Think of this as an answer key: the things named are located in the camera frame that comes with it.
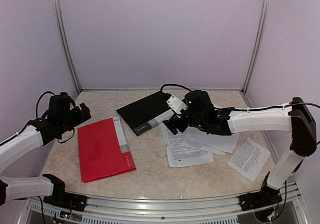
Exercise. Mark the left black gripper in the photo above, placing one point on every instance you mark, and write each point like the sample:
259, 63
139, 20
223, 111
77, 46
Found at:
85, 111

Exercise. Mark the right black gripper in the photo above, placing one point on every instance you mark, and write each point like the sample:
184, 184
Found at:
181, 127

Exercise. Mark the red folder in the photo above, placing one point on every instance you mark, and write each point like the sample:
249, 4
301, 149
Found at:
103, 150

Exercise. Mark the white sheet top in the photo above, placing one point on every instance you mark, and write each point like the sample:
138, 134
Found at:
225, 144

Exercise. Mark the white sheet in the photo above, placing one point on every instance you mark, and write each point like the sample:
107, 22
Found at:
225, 144
190, 142

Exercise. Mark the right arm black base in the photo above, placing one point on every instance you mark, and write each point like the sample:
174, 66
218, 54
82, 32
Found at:
264, 197

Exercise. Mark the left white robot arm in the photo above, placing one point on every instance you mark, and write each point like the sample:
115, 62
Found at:
35, 134

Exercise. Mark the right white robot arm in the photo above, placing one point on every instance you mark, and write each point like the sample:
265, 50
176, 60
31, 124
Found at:
293, 117

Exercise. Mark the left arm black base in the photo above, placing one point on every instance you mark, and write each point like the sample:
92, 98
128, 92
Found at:
61, 198

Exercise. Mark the black folder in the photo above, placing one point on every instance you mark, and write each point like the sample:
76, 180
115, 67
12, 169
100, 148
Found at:
146, 113

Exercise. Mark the blank white sheet lower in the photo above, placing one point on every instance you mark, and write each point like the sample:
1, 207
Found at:
190, 142

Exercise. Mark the printed text sheet centre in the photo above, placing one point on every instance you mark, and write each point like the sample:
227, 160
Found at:
179, 155

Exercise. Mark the printed text sheet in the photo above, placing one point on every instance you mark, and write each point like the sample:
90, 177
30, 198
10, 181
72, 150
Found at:
249, 159
179, 155

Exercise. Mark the printed text sheet right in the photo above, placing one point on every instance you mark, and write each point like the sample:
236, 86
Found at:
249, 159

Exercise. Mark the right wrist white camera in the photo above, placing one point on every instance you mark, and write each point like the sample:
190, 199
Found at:
176, 105

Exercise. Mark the left aluminium frame post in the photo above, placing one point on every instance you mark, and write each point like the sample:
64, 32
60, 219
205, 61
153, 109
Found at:
65, 45

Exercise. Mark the aluminium frame post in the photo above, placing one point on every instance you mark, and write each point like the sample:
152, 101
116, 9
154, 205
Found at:
256, 46
65, 45

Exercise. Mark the aluminium front rail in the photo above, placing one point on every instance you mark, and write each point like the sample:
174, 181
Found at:
105, 210

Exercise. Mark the right aluminium frame post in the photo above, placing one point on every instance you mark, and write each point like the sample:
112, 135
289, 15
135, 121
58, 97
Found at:
256, 46

